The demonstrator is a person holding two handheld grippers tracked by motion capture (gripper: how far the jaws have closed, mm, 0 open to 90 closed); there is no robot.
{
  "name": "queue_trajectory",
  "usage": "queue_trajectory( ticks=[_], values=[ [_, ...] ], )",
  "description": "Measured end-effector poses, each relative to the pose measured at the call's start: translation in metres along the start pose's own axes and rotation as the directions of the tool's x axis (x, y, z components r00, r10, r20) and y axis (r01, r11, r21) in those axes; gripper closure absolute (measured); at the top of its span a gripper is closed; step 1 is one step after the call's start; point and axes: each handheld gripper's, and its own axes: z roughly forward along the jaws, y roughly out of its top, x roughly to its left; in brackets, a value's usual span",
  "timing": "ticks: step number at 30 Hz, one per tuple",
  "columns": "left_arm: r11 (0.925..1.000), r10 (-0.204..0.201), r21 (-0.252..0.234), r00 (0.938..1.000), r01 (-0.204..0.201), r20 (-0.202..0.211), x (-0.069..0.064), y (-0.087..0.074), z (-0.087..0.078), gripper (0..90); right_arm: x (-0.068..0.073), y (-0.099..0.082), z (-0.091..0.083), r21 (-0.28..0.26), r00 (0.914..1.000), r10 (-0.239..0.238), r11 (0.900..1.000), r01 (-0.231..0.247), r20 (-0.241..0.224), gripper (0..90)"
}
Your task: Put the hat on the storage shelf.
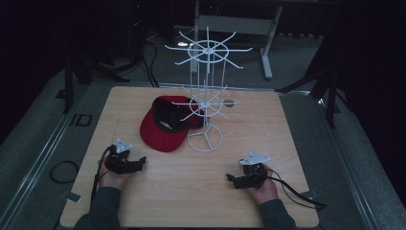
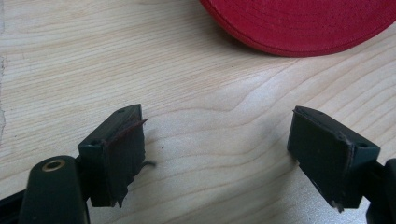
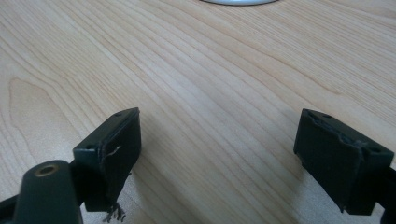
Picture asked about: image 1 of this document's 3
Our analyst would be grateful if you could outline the black cable loop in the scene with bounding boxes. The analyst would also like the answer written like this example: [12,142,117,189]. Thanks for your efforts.
[49,160,80,185]

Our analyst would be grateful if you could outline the aluminium floor rail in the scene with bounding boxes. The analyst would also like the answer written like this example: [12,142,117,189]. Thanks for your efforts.
[0,84,92,229]
[314,92,382,230]

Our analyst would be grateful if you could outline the white wire display rack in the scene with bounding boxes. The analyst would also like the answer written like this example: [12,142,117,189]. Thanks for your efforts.
[164,26,254,153]

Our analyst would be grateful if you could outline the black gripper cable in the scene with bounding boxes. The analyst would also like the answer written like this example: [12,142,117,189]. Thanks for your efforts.
[89,144,117,206]
[252,167,327,212]

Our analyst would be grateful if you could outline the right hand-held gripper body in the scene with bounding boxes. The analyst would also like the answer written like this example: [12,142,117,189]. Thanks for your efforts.
[235,151,272,190]

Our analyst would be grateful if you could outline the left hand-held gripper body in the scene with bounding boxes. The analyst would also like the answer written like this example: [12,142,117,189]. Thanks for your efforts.
[104,138,139,175]

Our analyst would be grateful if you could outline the black floor cables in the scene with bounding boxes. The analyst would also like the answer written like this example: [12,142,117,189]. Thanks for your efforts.
[139,36,161,89]

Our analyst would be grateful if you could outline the person's left hand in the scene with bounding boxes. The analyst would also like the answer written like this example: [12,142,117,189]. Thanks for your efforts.
[99,168,136,191]

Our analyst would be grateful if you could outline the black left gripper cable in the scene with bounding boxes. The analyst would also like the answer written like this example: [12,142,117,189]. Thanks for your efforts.
[89,144,117,206]

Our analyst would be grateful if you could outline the metal corner bracket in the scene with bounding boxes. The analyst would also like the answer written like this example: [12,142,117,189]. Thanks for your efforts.
[58,190,82,204]

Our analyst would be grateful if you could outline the white metal table frame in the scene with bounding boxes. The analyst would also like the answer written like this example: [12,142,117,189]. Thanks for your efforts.
[190,0,284,81]

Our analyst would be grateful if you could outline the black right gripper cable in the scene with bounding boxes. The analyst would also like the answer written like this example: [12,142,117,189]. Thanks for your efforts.
[252,167,327,212]

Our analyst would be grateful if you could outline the person's right hand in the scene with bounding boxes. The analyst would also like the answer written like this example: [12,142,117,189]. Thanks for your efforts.
[246,163,280,206]

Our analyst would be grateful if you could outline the red and black cap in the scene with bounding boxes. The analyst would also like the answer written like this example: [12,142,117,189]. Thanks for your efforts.
[139,95,206,153]

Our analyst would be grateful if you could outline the black tripod stand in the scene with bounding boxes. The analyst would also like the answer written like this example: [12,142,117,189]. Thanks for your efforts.
[61,52,131,115]
[275,61,344,129]

